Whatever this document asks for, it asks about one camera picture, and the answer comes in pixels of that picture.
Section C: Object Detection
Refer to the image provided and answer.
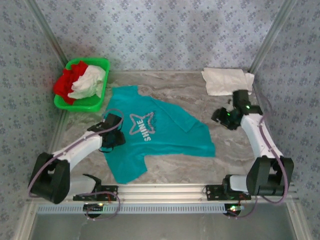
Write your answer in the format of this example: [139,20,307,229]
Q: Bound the teal printed t-shirt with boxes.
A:
[101,85,216,185]

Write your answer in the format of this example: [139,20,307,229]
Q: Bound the folded white t-shirt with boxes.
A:
[201,66,255,97]

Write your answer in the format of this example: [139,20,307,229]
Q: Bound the green plastic basket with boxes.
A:
[54,57,111,113]

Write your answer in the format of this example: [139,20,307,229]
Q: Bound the crumpled white t-shirt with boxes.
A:
[67,64,107,100]

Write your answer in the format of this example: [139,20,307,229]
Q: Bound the small black controller board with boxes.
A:
[224,203,245,218]
[82,202,105,218]

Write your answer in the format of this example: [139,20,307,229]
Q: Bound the red t-shirt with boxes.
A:
[52,61,89,105]

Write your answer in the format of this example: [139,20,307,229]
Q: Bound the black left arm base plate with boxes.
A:
[72,185,119,202]

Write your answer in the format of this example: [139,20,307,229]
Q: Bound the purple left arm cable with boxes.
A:
[27,108,125,221]

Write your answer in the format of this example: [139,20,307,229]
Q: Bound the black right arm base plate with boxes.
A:
[205,184,252,201]

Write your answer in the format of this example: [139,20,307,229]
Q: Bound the aluminium mounting rail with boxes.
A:
[26,182,300,203]

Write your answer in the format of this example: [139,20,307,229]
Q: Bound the aluminium frame post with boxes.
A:
[249,0,297,74]
[26,0,69,70]

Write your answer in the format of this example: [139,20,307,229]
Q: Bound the grey slotted cable duct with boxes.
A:
[36,202,245,215]

